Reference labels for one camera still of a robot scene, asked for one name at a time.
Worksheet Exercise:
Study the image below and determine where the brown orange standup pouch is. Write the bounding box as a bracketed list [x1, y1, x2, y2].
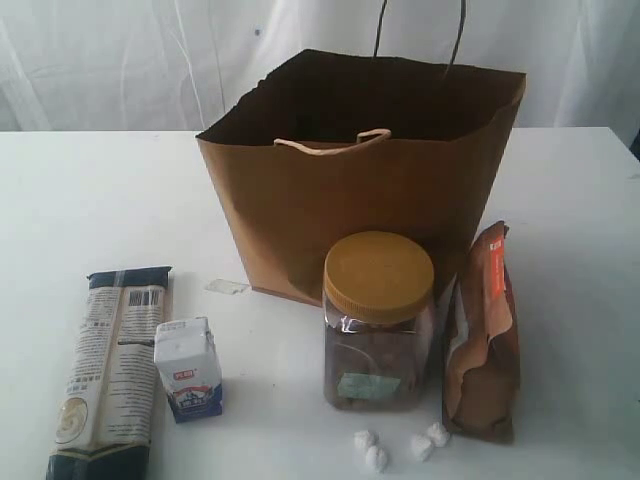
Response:
[442, 221, 521, 444]

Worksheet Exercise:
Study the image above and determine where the small white milk carton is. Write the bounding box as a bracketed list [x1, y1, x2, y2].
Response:
[154, 317, 223, 423]

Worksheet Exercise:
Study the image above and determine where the brown paper bag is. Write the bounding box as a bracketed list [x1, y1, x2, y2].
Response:
[194, 0, 528, 307]

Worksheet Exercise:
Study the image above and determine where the clear jar with yellow lid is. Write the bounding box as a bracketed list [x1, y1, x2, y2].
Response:
[322, 231, 434, 411]

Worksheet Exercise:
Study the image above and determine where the long noodle package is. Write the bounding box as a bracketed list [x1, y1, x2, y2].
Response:
[46, 266, 171, 479]

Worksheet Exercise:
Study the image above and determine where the white wrapped candy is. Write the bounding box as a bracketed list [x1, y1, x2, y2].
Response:
[353, 430, 378, 454]
[364, 445, 389, 474]
[426, 422, 450, 448]
[410, 433, 435, 462]

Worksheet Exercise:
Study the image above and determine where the clear tape piece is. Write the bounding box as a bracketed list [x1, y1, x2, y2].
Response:
[205, 278, 250, 295]

